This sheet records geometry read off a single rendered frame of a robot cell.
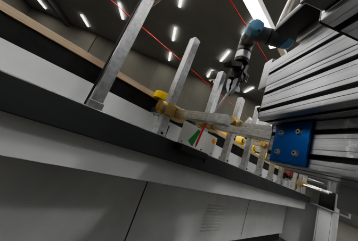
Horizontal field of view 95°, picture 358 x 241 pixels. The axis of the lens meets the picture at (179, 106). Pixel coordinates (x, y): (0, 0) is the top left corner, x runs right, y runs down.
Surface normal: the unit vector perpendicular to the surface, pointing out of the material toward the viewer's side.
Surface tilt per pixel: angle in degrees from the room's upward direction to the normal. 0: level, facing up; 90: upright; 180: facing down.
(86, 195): 90
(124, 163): 90
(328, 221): 90
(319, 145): 90
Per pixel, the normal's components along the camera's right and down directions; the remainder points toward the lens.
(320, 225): -0.69, -0.41
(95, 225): 0.64, 0.05
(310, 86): -0.93, -0.37
